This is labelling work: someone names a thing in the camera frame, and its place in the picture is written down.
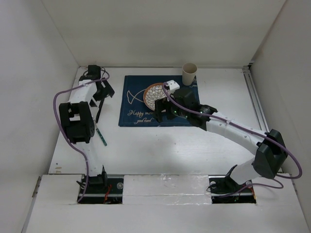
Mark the white foam front board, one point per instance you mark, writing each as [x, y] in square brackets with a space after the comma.
[163, 204]

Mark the black table knife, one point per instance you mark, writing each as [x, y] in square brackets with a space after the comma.
[99, 111]

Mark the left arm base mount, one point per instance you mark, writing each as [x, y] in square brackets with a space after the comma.
[97, 193]

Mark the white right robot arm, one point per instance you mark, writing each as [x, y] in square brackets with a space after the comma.
[267, 147]

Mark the fork with teal handle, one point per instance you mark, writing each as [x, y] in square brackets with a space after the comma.
[101, 136]

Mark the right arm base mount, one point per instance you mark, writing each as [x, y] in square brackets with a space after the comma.
[226, 191]

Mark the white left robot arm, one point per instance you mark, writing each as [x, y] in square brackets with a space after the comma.
[79, 117]

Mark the blue cloth placemat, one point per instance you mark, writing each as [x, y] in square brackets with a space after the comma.
[134, 112]

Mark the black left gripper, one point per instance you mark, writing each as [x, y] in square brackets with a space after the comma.
[107, 91]

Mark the floral ceramic plate orange rim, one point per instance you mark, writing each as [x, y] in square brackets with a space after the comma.
[152, 93]

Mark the beige paper cup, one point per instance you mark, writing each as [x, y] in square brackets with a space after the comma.
[188, 73]

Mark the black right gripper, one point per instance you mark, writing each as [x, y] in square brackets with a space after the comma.
[161, 105]

